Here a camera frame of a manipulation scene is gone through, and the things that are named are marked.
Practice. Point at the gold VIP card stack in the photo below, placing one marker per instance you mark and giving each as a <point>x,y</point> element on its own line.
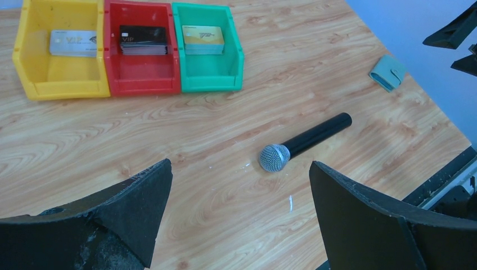
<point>202,40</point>

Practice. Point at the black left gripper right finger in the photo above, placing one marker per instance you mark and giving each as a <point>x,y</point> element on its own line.
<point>365,229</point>

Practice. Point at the silver VIP card stack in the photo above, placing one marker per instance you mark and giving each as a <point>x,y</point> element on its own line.
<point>73,43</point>

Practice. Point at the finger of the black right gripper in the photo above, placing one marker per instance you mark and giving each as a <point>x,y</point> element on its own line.
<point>466,65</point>
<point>453,34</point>

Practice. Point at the green plastic bin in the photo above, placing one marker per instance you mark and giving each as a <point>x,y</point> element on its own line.
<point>209,73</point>

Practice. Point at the red plastic bin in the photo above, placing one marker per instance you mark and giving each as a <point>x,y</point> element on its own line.
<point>138,75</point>

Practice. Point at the black handheld microphone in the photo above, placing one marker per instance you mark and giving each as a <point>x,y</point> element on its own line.
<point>274,157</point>

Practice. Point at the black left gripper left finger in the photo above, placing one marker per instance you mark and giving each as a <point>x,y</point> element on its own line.
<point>114,228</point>

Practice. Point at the yellow plastic bin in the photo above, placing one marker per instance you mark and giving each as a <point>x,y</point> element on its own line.
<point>48,77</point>

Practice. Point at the black VIP card stack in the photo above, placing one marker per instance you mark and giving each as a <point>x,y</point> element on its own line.
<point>143,40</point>

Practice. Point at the teal card holder wallet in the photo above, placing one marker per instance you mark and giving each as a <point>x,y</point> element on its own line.
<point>388,72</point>

